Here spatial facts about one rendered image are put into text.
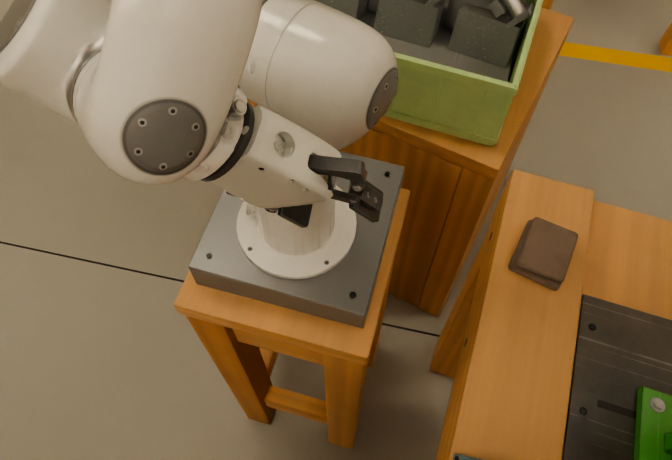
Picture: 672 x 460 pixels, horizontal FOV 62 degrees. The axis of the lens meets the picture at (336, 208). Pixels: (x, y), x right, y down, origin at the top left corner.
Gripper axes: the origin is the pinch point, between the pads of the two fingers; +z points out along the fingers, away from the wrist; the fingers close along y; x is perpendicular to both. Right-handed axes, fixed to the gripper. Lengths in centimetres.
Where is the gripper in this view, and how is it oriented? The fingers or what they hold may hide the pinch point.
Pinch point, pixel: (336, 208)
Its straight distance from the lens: 56.0
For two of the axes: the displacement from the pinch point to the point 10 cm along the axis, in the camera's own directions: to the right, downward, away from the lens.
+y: -7.6, 0.8, 6.4
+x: -1.9, 9.2, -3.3
